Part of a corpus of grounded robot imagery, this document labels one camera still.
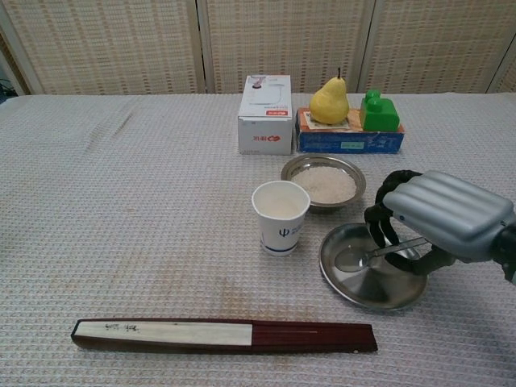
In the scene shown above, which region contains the steel spoon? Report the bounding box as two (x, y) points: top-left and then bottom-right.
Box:
(334, 236), (429, 273)

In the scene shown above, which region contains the green toy block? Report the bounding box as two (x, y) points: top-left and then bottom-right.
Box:
(360, 89), (400, 132)

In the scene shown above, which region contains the woven bamboo folding screen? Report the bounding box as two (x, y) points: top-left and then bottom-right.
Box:
(0, 0), (516, 96)

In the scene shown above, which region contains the steel plate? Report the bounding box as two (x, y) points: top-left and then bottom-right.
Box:
(318, 223), (428, 311)

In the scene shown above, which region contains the white woven tablecloth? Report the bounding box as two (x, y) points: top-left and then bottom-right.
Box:
(0, 93), (516, 387)

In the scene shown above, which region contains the steel bowl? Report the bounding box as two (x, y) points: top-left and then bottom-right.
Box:
(281, 153), (367, 215)

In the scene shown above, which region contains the white paper cup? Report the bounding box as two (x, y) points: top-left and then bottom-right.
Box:
(251, 181), (311, 257)

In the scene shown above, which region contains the blue cardboard box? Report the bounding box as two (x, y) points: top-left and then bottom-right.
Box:
(295, 106), (406, 155)

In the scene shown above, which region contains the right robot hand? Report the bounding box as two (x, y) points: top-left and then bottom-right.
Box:
(364, 169), (516, 277)

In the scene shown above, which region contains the yellow pear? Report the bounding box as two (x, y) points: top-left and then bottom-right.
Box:
(309, 67), (350, 125)

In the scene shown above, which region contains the white product box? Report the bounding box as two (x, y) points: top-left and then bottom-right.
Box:
(236, 74), (294, 156)

